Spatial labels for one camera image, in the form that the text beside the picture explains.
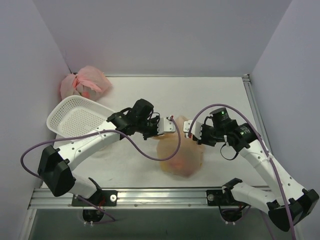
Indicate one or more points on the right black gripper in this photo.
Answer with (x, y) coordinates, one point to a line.
(204, 135)

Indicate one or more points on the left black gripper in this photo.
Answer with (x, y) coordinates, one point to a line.
(152, 127)

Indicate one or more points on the banana print plastic bag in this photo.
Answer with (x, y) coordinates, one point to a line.
(189, 158)

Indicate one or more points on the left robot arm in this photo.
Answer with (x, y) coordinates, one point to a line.
(57, 164)

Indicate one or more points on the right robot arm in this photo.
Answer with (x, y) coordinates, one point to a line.
(287, 202)

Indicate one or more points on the pink plastic bag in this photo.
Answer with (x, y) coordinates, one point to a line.
(89, 82)

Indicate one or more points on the white perforated plastic basket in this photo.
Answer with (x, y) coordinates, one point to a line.
(77, 116)

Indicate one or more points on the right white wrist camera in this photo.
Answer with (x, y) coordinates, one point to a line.
(194, 130)

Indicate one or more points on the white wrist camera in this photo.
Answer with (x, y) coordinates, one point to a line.
(166, 125)
(194, 130)

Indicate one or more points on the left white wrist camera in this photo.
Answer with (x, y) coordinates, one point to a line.
(166, 125)

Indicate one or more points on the aluminium right rail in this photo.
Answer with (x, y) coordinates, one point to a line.
(255, 110)

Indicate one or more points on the aluminium rail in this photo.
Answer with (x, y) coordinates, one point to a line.
(255, 110)
(150, 198)

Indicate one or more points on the aluminium front rail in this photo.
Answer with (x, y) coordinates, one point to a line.
(150, 198)

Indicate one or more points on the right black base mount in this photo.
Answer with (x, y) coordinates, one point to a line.
(230, 210)

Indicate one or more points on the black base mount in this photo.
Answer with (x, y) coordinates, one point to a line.
(97, 215)
(230, 210)

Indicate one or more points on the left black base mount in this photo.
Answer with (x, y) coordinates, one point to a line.
(97, 215)

